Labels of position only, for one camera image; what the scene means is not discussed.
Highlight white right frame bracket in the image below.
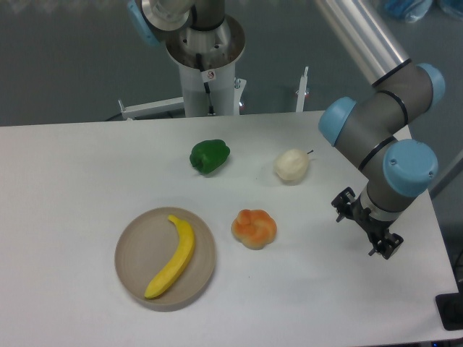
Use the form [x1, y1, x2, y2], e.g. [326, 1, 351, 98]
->
[295, 66, 309, 112]

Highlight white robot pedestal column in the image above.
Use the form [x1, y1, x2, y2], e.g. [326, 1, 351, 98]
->
[166, 15, 245, 117]

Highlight black device at table edge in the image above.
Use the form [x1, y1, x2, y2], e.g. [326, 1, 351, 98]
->
[436, 293, 462, 331]

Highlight beige round plate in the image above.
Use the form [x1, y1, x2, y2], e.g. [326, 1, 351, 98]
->
[114, 207, 216, 312]

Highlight white left frame bracket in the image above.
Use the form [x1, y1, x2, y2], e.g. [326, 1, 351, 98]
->
[118, 97, 184, 119]

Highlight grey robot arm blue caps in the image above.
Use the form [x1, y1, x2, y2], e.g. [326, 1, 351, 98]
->
[127, 1, 446, 259]

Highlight white pear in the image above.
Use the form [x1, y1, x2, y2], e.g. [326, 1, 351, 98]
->
[273, 148, 314, 185]

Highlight green bell pepper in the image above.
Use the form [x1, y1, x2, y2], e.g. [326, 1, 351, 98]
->
[189, 139, 231, 175]

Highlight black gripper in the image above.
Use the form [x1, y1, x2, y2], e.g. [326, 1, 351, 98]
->
[331, 187, 404, 260]

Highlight orange bread roll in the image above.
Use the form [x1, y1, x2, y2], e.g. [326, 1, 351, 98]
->
[231, 210, 277, 250]

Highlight blue plastic bag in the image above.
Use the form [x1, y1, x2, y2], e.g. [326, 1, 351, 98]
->
[381, 0, 433, 23]

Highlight white frame bracket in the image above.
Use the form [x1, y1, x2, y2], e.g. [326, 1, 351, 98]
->
[295, 66, 309, 112]
[118, 97, 184, 119]

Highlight yellow banana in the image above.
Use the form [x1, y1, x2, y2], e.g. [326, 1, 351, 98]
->
[144, 215, 195, 299]

